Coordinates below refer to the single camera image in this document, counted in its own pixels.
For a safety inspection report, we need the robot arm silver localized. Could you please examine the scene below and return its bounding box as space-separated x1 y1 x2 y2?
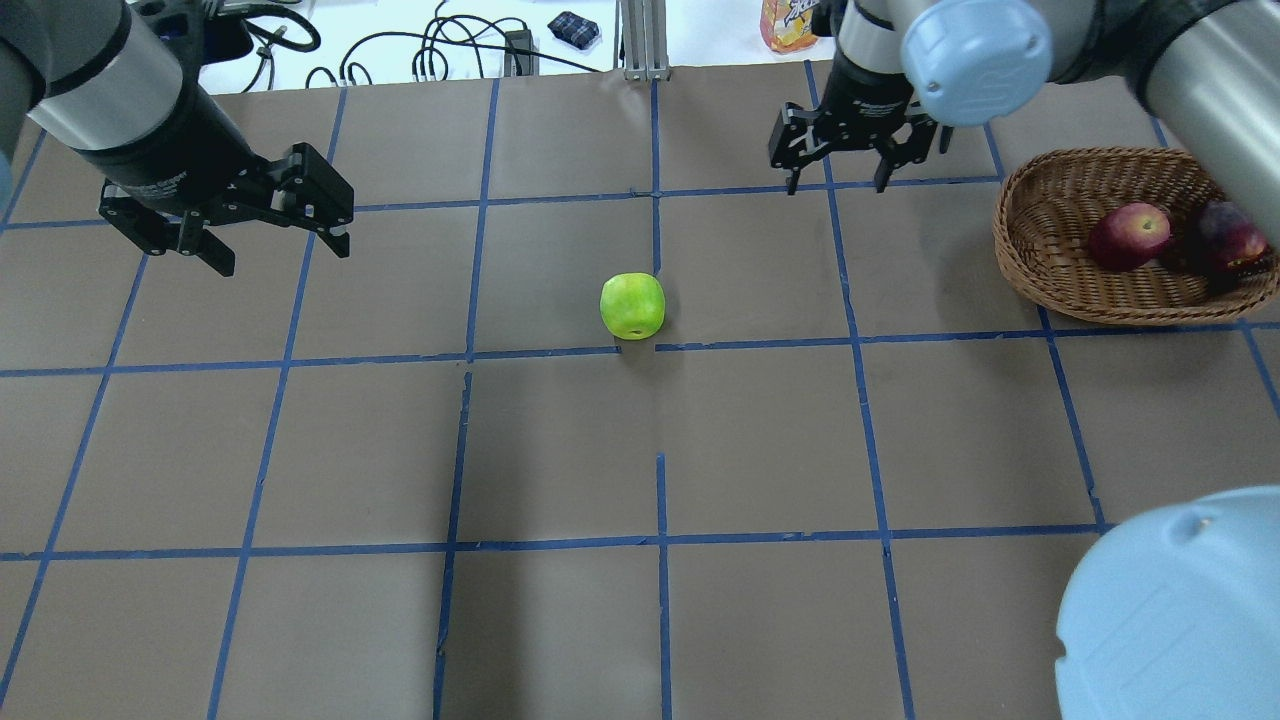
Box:
3 1 355 277
768 1 1277 719

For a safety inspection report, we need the wicker basket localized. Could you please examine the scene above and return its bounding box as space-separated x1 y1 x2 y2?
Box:
993 147 1280 327

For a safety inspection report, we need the green apple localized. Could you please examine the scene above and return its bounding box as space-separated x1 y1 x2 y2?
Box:
599 272 667 341

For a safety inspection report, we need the orange juice bottle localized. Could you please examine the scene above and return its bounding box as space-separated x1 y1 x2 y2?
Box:
759 0 820 55

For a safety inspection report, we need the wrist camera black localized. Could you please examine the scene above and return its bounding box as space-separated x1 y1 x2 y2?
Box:
134 0 321 70

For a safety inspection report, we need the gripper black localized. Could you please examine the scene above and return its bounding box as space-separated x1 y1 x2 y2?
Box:
768 51 954 196
99 85 355 277

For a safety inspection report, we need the aluminium frame post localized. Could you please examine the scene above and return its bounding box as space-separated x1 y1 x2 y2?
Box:
614 1 671 82

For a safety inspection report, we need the red yellow apple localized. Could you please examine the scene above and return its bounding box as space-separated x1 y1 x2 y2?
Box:
1085 202 1172 272

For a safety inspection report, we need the dark red apple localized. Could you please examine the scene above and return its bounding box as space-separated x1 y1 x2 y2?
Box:
1187 200 1275 293

